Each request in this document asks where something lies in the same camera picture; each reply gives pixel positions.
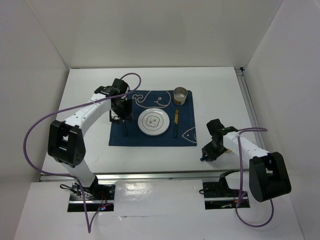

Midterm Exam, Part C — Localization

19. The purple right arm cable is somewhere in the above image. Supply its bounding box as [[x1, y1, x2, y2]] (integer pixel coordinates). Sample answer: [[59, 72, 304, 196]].
[[233, 127, 275, 227]]

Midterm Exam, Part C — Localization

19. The gold knife green handle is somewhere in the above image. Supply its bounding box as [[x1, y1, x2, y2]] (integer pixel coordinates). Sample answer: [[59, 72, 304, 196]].
[[174, 108, 179, 138]]

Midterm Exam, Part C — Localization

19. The aluminium frame rail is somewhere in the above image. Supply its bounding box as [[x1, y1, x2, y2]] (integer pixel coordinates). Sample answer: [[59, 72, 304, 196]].
[[39, 66, 276, 183]]

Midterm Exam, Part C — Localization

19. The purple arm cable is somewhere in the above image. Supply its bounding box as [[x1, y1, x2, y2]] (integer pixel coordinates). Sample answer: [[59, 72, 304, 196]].
[[23, 72, 142, 234], [233, 127, 275, 227]]

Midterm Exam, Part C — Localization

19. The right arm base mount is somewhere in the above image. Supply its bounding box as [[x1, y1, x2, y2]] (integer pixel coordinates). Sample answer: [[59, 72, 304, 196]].
[[198, 171, 239, 210]]

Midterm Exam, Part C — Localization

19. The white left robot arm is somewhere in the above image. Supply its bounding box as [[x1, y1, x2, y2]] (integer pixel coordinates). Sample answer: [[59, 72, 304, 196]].
[[47, 78, 133, 200]]

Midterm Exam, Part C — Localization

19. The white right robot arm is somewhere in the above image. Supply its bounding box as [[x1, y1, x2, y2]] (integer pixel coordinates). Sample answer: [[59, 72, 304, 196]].
[[200, 118, 292, 203]]

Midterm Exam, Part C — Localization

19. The metal cup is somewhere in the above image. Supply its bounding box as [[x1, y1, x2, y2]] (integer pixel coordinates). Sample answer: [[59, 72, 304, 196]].
[[173, 87, 188, 106]]

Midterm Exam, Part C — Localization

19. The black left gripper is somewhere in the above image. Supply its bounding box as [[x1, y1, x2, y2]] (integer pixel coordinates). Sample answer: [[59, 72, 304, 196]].
[[108, 98, 133, 125]]

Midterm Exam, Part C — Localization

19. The dark blue fish placemat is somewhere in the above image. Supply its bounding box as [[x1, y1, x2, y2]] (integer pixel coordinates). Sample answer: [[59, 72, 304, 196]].
[[109, 90, 197, 147]]

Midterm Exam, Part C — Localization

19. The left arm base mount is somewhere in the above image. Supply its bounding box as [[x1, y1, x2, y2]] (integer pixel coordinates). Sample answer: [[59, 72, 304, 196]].
[[59, 182, 116, 213]]

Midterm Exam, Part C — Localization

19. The gold spoon green handle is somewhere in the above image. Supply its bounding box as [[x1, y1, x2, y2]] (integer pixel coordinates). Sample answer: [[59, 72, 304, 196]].
[[200, 149, 232, 162]]

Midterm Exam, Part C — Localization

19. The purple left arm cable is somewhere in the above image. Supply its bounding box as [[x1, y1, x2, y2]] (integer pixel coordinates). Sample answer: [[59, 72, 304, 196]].
[[23, 72, 142, 234]]

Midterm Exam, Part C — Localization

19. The gold fork green handle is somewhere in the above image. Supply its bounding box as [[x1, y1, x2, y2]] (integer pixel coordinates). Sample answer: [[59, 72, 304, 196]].
[[122, 119, 128, 137]]

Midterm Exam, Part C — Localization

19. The white round plate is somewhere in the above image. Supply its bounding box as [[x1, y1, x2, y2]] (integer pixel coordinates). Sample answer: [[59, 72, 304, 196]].
[[137, 108, 170, 136]]

